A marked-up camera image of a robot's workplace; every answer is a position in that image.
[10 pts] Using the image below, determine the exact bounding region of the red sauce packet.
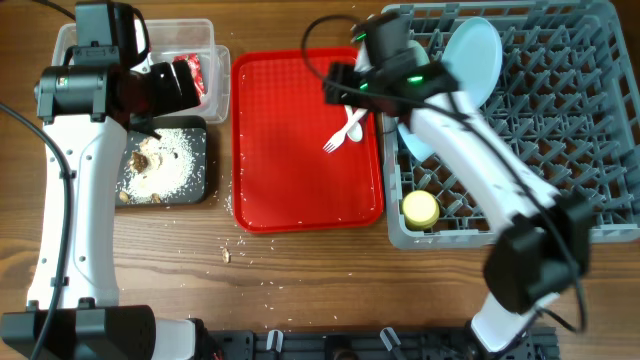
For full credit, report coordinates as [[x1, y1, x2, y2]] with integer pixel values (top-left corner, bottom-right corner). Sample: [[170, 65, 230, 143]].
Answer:
[[173, 53, 206, 99]]

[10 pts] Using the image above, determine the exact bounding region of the white plastic spoon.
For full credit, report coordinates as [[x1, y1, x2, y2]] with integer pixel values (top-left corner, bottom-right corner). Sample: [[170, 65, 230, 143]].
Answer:
[[344, 105, 363, 142]]

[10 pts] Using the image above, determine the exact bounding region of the white plastic fork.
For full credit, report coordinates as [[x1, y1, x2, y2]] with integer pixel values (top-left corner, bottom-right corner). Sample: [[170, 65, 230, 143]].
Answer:
[[323, 108, 368, 153]]

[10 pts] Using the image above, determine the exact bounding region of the mint green bowl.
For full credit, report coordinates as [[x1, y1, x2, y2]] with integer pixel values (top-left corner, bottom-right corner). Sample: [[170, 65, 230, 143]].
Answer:
[[407, 40, 430, 66]]

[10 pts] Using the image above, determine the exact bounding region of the light blue bowl with food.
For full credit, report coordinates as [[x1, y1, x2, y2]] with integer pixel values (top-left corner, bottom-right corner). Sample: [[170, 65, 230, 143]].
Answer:
[[397, 123, 435, 163]]

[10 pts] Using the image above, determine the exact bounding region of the light blue plate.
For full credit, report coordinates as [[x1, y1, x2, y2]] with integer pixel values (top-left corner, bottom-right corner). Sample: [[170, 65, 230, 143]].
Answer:
[[441, 17, 503, 108]]

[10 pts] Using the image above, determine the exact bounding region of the yellow plastic cup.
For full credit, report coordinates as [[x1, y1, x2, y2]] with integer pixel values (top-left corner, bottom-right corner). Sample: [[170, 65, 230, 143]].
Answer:
[[401, 190, 440, 231]]

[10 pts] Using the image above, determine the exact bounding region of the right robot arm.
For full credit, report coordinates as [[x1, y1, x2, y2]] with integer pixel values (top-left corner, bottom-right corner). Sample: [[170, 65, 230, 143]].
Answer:
[[318, 13, 594, 359]]

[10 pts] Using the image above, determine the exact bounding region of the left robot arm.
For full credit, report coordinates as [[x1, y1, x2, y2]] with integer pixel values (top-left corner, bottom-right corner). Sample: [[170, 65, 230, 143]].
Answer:
[[1, 1, 214, 359]]

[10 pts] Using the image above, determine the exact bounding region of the food waste pile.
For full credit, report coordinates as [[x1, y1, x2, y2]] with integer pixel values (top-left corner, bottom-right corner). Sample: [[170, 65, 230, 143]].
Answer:
[[116, 129, 201, 205]]

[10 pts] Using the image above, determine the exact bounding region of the grey dishwasher rack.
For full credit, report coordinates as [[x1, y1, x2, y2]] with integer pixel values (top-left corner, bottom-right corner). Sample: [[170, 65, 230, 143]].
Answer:
[[390, 1, 639, 243]]

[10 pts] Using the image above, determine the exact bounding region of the clear plastic bin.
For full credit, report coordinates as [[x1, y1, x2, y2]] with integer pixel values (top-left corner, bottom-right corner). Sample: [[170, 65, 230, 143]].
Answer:
[[49, 18, 232, 125]]

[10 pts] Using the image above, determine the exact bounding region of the black plastic tray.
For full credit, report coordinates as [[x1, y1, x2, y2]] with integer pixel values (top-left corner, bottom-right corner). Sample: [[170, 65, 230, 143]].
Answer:
[[115, 116, 208, 207]]

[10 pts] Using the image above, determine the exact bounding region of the red serving tray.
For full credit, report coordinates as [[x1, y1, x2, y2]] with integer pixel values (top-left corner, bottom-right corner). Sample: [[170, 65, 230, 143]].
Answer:
[[231, 50, 384, 234]]

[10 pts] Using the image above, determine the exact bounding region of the food scrap on table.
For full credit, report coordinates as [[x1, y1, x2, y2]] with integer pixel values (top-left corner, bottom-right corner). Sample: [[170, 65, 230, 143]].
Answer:
[[222, 248, 231, 263]]

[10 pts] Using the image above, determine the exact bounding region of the black mounting rail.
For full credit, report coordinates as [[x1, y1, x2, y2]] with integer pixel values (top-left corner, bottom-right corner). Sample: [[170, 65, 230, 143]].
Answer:
[[210, 327, 561, 360]]

